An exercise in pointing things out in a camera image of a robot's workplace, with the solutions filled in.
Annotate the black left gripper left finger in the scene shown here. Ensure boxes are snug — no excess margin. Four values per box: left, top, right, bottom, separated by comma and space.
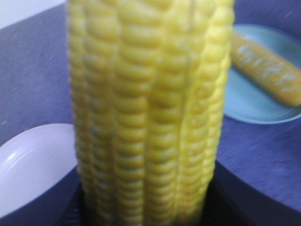
0, 169, 81, 226

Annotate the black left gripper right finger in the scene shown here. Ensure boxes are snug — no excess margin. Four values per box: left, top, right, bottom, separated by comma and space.
201, 162, 301, 226

